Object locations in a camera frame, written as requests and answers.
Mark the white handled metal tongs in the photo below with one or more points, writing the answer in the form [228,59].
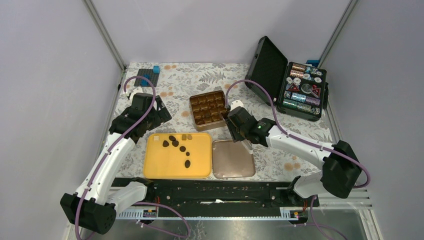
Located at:
[248,146]

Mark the yellow plastic tray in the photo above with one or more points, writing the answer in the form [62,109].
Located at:
[168,162]

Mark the blue lego cube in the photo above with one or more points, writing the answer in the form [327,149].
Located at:
[156,69]

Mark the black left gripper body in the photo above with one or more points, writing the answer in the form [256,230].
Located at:
[158,117]

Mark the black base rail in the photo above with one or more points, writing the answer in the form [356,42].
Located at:
[192,193]

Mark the dark grey lego baseplate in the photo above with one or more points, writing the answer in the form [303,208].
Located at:
[151,74]

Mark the gold chocolate box tin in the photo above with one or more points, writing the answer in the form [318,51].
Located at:
[209,102]

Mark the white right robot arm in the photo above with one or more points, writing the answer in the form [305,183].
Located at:
[337,164]

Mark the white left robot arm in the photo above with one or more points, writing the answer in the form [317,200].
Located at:
[91,206]

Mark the dark leaf chocolate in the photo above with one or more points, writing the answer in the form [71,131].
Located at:
[165,144]
[187,164]

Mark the black open carrying case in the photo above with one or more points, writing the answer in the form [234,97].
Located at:
[294,89]

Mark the rose gold tin lid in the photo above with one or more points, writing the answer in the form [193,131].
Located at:
[231,160]

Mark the blue lego brick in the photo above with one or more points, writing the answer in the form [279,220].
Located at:
[145,80]

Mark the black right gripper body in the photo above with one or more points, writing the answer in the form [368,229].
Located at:
[237,134]

